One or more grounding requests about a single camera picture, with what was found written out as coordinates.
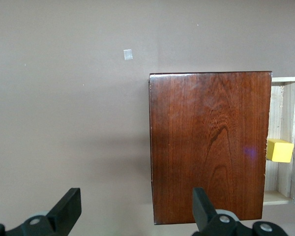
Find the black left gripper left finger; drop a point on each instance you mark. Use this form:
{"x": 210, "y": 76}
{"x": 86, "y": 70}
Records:
{"x": 61, "y": 216}

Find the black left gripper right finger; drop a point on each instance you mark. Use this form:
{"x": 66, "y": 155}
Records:
{"x": 204, "y": 216}

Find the yellow block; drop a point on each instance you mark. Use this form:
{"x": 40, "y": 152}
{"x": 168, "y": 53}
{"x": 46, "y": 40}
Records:
{"x": 280, "y": 151}

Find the dark brown wooden cabinet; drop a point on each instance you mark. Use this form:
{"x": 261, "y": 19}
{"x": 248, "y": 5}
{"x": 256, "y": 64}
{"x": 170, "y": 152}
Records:
{"x": 206, "y": 147}

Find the small grey tape patch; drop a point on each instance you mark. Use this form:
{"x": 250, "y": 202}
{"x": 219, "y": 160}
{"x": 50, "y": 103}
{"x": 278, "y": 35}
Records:
{"x": 128, "y": 54}

